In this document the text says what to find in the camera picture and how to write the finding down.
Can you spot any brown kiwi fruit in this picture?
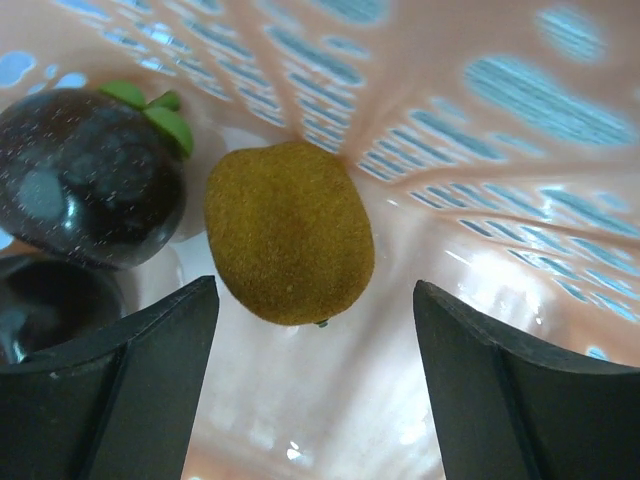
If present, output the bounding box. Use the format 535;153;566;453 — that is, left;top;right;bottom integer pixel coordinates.
204;141;375;326

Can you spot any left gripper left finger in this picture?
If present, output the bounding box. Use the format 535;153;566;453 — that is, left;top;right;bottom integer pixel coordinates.
1;276;219;479

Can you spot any dark brown round fruit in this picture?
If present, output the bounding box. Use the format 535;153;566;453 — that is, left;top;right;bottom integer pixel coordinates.
1;81;194;270

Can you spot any pink plastic basket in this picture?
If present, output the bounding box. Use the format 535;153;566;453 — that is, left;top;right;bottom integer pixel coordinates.
1;1;639;479

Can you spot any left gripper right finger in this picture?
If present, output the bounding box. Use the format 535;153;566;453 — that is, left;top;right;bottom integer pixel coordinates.
413;281;639;479

